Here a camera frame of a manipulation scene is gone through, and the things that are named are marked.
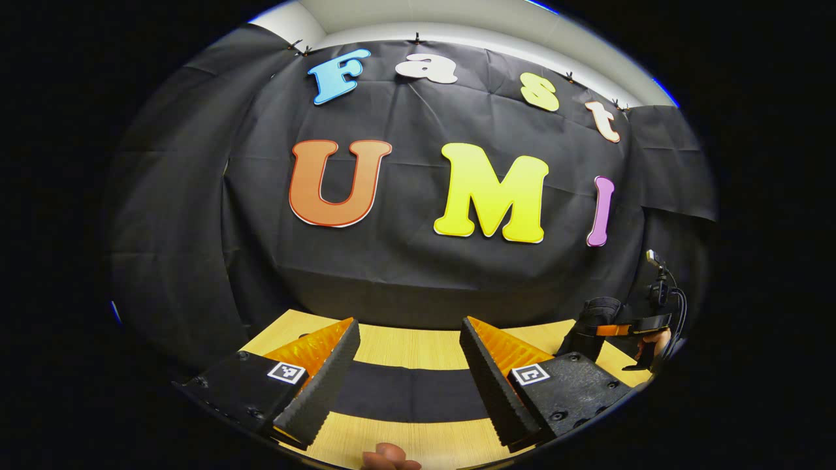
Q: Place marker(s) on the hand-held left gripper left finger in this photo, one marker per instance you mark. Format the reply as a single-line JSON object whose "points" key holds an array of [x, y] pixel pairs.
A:
{"points": [[323, 385]]}

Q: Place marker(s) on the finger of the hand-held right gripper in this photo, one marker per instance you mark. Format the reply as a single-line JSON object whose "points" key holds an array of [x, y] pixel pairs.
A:
{"points": [[646, 324]]}

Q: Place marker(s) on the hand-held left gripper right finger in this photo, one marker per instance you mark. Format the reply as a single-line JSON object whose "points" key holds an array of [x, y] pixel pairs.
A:
{"points": [[493, 385]]}

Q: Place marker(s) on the black jeans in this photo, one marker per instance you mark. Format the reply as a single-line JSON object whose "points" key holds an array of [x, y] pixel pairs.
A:
{"points": [[418, 391]]}

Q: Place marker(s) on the black backdrop cloth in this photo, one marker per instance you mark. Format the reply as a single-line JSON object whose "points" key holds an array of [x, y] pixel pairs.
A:
{"points": [[405, 274]]}

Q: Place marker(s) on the row of black cloth clips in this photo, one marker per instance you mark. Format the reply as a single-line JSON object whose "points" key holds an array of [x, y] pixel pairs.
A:
{"points": [[416, 38]]}

